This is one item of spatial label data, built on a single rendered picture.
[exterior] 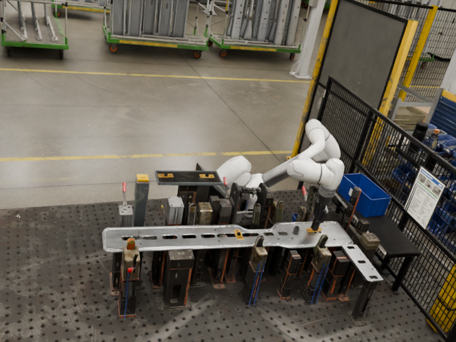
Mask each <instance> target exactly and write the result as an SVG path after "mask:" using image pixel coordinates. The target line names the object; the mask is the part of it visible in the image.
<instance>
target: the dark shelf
mask: <svg viewBox="0 0 456 342"><path fill-rule="evenodd" d="M339 185H340V184H339ZM338 190H339V186H338V187H337V190H336V193H335V196H336V197H337V199H338V200H339V201H340V202H341V203H342V204H343V205H344V207H345V208H346V209H347V203H349V202H348V201H347V200H346V199H345V198H344V197H343V196H342V195H341V194H340V193H338ZM353 217H354V219H355V220H356V221H357V222H358V220H359V219H366V220H367V221H368V222H369V223H370V226H369V228H368V231H367V233H374V234H375V235H376V236H377V237H378V238H379V240H380V242H379V246H378V247H379V249H380V250H381V251H382V253H383V254H384V255H385V256H386V257H387V258H398V257H420V254H421V252H420V251H419V249H418V248H417V247H416V246H415V245H414V244H413V243H412V242H411V241H410V240H409V239H408V238H407V237H406V236H405V234H403V232H401V230H399V228H397V226H396V225H395V224H394V223H393V222H392V221H391V220H390V219H389V218H388V217H387V216H386V214H384V215H381V216H370V217H364V216H363V215H362V214H361V213H360V212H358V211H357V210H356V209H355V211H354V215H353Z"/></svg>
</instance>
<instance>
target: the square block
mask: <svg viewBox="0 0 456 342"><path fill-rule="evenodd" d="M379 242H380V240H379V238H378V237H377V236H376V235H375V234H374V233H363V234H362V236H361V237H360V240H359V244H358V247H359V248H360V249H361V251H362V252H363V253H364V255H365V256H366V257H367V259H368V260H369V261H370V262H372V259H373V257H374V255H375V252H376V249H378V246H379ZM363 281H364V278H363V277H362V276H361V274H360V273H359V271H358V270H357V269H356V270H355V273H354V276H353V278H352V280H351V283H350V285H349V289H350V290H355V289H362V287H361V285H362V284H363Z"/></svg>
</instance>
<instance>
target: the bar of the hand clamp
mask: <svg viewBox="0 0 456 342"><path fill-rule="evenodd" d="M317 191H318V189H317V188H316V186H315V185H309V191H308V194H307V201H306V205H305V207H306V209H308V206H309V209H310V211H309V213H311V210H312V206H313V202H314V196H315V193H316V192H317ZM306 213H307V210H306Z"/></svg>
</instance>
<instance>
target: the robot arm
mask: <svg viewBox="0 0 456 342"><path fill-rule="evenodd" d="M305 131H306V134H307V137H308V138H309V140H310V141H311V145H310V146H309V148H308V149H306V150H305V151H304V152H302V153H300V154H298V155H297V156H295V157H293V158H291V159H290V160H288V161H286V162H284V163H283V164H280V165H279V166H277V167H275V168H274V169H272V170H270V171H268V172H266V173H264V174H259V173H258V174H252V175H251V174H250V171H251V164H250V162H249V161H248V160H247V159H246V158H245V157H244V156H242V155H241V156H236V157H233V158H231V159H230V160H228V161H226V162H225V163H224V164H223V165H222V166H221V167H220V168H219V169H218V170H217V172H218V174H219V176H220V178H221V180H222V182H223V177H224V176H225V177H226V178H227V190H229V189H230V188H231V186H232V184H233V183H237V184H238V185H241V186H246V187H250V188H252V187H259V184H260V183H265V185H266V187H267V192H269V190H270V187H271V186H273V185H275V184H276V183H278V182H280V181H282V180H284V179H285V178H288V177H289V176H290V177H291V178H293V179H295V180H298V181H303V182H309V183H320V188H319V190H318V192H319V195H318V198H316V202H315V206H314V209H313V215H314V216H313V217H314V218H313V222H312V224H311V228H312V227H313V231H317V230H318V228H319V226H320V223H323V222H324V220H325V218H326V216H327V214H328V213H329V210H328V209H327V208H328V204H329V203H331V200H332V198H333V197H334V196H335V193H336V190H337V187H338V186H339V184H340V182H341V179H342V177H343V172H344V164H343V162H342V161H341V160H340V159H339V158H340V156H341V153H340V149H339V145H338V143H337V142H336V140H335V139H334V137H333V136H332V135H331V134H330V132H329V131H328V130H327V129H326V128H325V127H324V126H323V125H322V124H321V123H320V122H319V121H318V120H316V119H311V120H309V121H308V122H307V123H306V126H305ZM320 162H326V164H317V163H320ZM214 186H215V187H216V188H217V189H218V190H219V191H220V192H221V193H222V194H223V195H224V196H225V195H226V192H225V186H224V182H223V185H222V186H216V185H214Z"/></svg>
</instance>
